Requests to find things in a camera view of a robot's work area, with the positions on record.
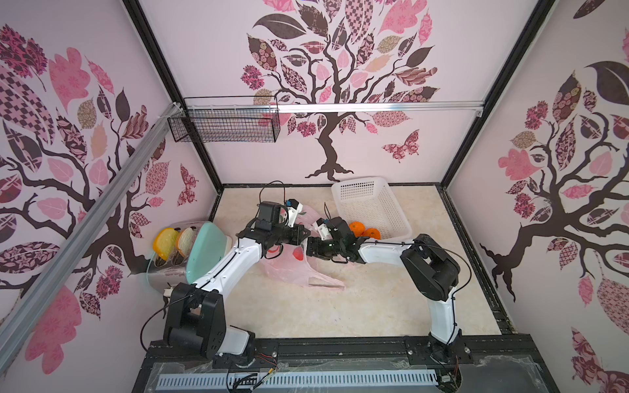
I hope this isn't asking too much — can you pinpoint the pink printed plastic bag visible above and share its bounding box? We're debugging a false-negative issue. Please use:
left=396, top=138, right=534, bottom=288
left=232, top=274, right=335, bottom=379
left=259, top=205, right=347, bottom=291

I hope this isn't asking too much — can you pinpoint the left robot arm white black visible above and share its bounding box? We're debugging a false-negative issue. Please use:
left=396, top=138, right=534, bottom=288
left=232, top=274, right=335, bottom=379
left=164, top=199, right=311, bottom=364

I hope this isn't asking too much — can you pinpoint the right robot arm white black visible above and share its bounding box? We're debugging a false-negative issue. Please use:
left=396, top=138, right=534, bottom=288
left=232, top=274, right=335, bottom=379
left=302, top=234, right=460, bottom=364

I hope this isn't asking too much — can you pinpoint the white perforated plastic basket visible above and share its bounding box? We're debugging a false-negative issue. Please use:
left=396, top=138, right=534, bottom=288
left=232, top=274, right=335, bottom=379
left=332, top=177, right=412, bottom=242

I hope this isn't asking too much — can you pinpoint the mint green cutting board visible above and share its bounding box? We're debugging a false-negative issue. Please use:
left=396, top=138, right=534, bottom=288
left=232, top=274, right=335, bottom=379
left=186, top=222, right=233, bottom=283

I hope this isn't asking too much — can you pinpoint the pale bread slice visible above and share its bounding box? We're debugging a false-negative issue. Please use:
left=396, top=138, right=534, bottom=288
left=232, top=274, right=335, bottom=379
left=175, top=227, right=197, bottom=258

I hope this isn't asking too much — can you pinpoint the yellow toast slice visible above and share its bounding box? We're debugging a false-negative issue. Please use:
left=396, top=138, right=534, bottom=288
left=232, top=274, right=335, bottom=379
left=152, top=228, right=180, bottom=261

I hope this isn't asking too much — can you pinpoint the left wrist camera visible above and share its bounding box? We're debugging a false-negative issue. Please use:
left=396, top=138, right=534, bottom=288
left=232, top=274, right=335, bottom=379
left=285, top=198, right=303, bottom=228

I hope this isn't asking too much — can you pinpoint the black wire wall basket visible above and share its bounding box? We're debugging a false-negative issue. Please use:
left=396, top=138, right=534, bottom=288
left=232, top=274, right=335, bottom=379
left=168, top=93, right=281, bottom=143

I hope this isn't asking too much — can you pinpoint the white slotted cable duct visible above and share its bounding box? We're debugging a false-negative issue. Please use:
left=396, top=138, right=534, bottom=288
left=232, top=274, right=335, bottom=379
left=155, top=369, right=439, bottom=392

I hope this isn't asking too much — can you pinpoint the aluminium rail back wall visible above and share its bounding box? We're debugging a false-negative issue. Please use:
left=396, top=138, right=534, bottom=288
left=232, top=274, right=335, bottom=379
left=188, top=101, right=484, bottom=114

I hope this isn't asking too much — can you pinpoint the aluminium rail wall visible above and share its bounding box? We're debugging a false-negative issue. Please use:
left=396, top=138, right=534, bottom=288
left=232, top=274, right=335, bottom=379
left=188, top=101, right=484, bottom=114
left=0, top=102, right=183, bottom=374

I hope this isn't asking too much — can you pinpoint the aluminium rail left wall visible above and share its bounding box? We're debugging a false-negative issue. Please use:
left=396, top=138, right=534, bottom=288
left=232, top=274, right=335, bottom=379
left=0, top=102, right=183, bottom=374

